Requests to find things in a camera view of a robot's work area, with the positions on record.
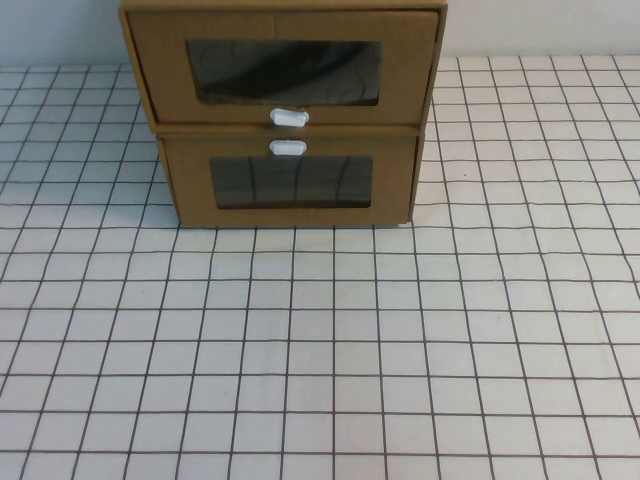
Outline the brown cardboard shoe box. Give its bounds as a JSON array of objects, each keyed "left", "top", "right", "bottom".
[{"left": 156, "top": 124, "right": 424, "bottom": 229}]

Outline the brown cardboard shoe box sleeve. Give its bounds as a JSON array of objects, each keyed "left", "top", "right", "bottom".
[{"left": 118, "top": 0, "right": 447, "bottom": 132}]

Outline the white plastic handle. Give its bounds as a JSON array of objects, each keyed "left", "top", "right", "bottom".
[
  {"left": 268, "top": 138, "right": 307, "bottom": 157},
  {"left": 268, "top": 105, "right": 311, "bottom": 127}
]

